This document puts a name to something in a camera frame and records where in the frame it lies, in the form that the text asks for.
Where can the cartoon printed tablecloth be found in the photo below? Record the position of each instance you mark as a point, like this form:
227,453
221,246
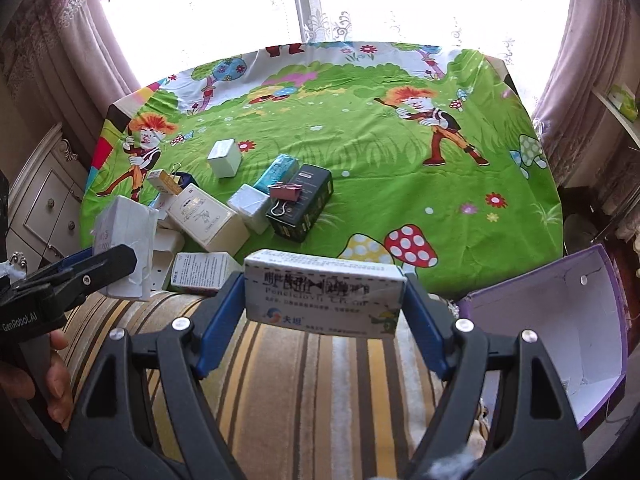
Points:
375,160

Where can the white taped box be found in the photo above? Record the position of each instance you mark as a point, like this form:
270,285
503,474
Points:
125,230

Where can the teal packet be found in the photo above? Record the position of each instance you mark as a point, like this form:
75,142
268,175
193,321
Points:
275,170

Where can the pink binder clip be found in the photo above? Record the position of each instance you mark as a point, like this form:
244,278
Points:
285,191

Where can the white box with blue text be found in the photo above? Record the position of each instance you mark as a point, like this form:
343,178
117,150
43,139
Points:
200,270

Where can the small grey-white taped box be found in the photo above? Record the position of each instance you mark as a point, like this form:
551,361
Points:
247,205

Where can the green box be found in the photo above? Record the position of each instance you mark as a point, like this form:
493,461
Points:
624,100

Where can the cream box with gold print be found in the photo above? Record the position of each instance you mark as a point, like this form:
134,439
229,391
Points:
202,217

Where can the cream cabinet with drawers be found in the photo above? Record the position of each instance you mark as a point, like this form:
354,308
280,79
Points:
45,200

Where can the black box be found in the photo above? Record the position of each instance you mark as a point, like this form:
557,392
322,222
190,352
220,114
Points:
305,210

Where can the white blue-print medicine box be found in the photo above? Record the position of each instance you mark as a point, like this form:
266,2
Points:
320,290

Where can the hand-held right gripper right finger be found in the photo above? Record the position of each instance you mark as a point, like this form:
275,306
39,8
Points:
425,320

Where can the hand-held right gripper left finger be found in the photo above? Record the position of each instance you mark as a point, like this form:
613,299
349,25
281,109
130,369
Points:
220,320

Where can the pink curtain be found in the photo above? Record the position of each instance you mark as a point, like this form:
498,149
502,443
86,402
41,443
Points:
595,40
55,25

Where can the white cube box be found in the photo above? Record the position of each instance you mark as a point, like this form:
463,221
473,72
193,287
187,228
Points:
225,157

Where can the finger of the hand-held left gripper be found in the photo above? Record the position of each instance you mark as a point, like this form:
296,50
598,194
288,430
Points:
75,261
95,270

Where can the person's left hand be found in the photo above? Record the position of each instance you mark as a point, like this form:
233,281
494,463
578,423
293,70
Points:
60,390

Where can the dark blue plastic case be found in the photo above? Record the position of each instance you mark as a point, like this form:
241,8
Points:
187,180

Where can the purple cardboard box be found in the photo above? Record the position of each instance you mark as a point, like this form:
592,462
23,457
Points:
540,320

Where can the plain white box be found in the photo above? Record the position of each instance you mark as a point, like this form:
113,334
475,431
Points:
167,260

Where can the small yellow and white box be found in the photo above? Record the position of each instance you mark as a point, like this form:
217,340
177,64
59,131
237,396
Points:
160,178

